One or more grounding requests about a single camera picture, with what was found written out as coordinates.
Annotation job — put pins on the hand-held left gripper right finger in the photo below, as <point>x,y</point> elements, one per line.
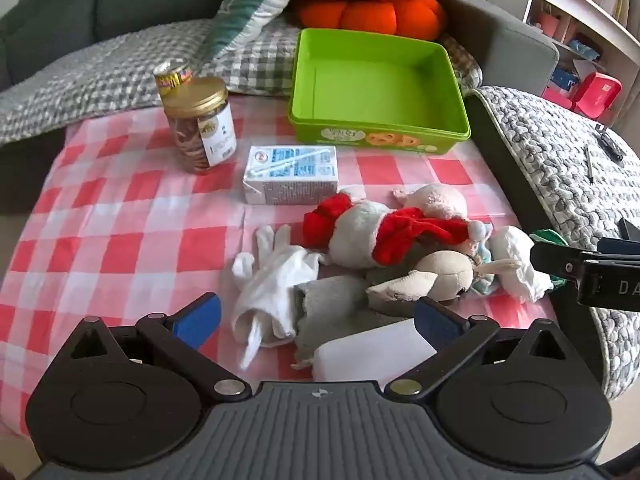
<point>440,324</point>

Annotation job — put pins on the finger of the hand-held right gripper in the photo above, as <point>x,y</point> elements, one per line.
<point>620,246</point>
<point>552,260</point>

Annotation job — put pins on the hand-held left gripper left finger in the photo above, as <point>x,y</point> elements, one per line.
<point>197,321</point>

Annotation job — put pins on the white glove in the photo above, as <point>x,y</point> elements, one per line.
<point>275,280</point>

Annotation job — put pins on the pale green towel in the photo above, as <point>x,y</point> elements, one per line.
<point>335,305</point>

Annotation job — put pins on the white plush with red scarf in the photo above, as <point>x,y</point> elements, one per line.
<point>355,230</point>

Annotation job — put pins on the green plastic box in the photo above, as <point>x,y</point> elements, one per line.
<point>375,80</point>

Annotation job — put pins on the black flat device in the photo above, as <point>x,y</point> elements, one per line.
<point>630,229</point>

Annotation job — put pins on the green cloth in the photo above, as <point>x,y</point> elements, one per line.
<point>547,237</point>

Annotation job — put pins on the crumpled white cloth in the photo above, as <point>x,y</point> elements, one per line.
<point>515,255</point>

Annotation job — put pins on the light blue cloth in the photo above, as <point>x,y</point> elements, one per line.
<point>482,285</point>

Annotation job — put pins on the white plastic block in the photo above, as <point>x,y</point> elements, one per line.
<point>365,350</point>

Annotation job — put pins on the black pen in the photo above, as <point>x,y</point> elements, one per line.
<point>590,162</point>

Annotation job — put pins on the black remote control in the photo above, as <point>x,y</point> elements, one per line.
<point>611,144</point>

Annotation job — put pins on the grey pebble pattern blanket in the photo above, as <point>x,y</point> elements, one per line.
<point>540,150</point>

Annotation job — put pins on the pink plush toy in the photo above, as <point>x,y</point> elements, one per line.
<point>440,200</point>

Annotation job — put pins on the red checkered tablecloth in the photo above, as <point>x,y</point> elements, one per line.
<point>100,240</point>

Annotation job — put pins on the red plastic box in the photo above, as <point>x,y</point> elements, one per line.
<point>597,92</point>

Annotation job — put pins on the white and blue drink carton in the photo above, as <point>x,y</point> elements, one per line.
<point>290,170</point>

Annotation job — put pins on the clear jar with gold lid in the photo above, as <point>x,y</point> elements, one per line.
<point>200,130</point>

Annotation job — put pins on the white desk shelf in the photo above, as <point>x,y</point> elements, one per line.
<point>575,5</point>

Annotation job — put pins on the grey checkered blanket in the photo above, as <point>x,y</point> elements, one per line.
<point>100,70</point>

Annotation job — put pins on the green and white pillow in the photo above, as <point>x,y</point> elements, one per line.
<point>245,5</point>

